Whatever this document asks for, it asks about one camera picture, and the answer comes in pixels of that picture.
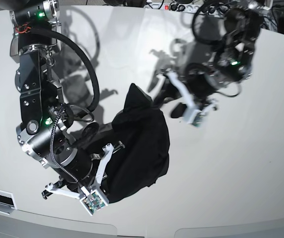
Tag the white power strip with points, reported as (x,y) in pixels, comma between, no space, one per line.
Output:
(176,6)

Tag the black t-shirt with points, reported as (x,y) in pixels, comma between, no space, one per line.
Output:
(142,129)

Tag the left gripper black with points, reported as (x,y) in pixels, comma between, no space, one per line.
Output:
(195,75)

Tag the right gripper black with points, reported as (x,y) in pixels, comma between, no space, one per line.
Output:
(80,163)

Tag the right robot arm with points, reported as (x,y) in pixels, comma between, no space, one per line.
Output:
(43,132)

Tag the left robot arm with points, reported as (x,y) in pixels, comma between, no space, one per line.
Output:
(221,52)

